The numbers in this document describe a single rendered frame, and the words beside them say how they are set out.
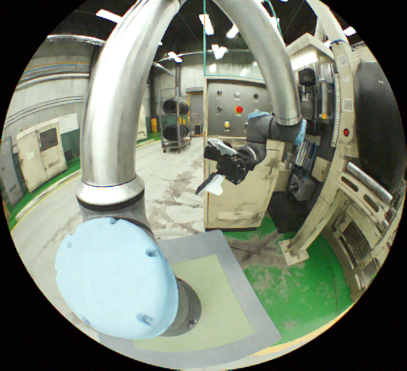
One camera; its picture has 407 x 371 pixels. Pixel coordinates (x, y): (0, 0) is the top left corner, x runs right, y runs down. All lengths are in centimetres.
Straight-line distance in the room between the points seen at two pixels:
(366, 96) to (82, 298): 75
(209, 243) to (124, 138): 42
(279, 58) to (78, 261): 44
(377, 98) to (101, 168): 75
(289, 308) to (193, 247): 95
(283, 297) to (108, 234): 114
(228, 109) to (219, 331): 93
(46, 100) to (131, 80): 729
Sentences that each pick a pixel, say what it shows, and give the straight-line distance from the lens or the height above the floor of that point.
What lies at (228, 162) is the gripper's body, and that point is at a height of 90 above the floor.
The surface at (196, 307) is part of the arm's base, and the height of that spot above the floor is 68.
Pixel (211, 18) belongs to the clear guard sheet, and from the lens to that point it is 105.
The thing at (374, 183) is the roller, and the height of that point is 91.
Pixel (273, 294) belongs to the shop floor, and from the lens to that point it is 113.
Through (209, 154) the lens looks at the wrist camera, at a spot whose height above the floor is 90.
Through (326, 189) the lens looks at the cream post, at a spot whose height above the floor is 69.
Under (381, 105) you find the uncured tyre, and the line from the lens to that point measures 58.
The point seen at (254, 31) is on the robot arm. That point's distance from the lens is 30.
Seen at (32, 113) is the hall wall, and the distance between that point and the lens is 733.
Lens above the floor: 101
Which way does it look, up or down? 24 degrees down
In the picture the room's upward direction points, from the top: straight up
